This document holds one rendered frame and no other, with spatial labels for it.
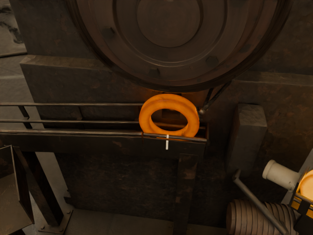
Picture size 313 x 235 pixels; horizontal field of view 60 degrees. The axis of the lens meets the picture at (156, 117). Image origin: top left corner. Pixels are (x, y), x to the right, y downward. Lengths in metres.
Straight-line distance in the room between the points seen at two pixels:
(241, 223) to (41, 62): 0.79
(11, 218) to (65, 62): 0.47
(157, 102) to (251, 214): 0.45
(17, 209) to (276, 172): 0.73
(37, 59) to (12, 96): 1.49
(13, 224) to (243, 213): 0.66
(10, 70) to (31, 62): 1.85
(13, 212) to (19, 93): 1.64
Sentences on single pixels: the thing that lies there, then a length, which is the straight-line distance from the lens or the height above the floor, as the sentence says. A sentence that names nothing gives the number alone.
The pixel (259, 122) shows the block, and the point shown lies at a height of 0.80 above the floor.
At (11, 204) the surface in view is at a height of 0.61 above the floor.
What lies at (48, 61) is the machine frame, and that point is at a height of 0.87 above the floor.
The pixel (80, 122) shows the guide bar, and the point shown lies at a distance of 0.96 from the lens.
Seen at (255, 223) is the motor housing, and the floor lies 0.52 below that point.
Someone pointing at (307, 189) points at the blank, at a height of 0.69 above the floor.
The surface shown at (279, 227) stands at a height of 0.56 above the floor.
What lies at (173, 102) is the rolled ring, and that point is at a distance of 0.76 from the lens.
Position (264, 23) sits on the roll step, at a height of 1.09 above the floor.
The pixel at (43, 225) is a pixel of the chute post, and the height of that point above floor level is 0.02.
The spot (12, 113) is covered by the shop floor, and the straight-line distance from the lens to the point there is 2.25.
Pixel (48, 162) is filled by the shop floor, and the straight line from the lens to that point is 1.80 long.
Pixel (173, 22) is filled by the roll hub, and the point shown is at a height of 1.11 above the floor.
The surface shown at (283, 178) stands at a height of 0.69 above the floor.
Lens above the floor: 1.31
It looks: 42 degrees down
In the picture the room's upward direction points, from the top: straight up
